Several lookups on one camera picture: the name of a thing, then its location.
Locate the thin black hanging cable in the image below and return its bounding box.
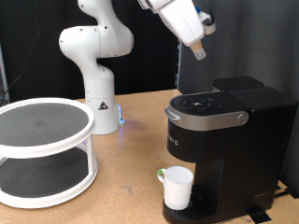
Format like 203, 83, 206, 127
0, 0, 41, 105

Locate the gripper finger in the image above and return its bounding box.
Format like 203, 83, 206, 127
190, 40, 207, 62

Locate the grey metal post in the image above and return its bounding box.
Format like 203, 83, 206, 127
0, 43, 8, 101

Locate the black tape strip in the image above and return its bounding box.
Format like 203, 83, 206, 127
247, 206, 273, 224
274, 186, 299, 200

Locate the white mug green handle mark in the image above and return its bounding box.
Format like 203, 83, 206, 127
156, 165, 194, 211

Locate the white two-tier turntable shelf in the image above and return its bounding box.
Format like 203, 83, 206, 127
0, 97, 98, 209

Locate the black Keurig coffee machine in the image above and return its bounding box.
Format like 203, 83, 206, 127
162, 75, 298, 224

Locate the black camera cable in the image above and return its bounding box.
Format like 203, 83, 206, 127
202, 0, 217, 27

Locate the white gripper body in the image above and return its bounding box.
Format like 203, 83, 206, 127
155, 0, 207, 48

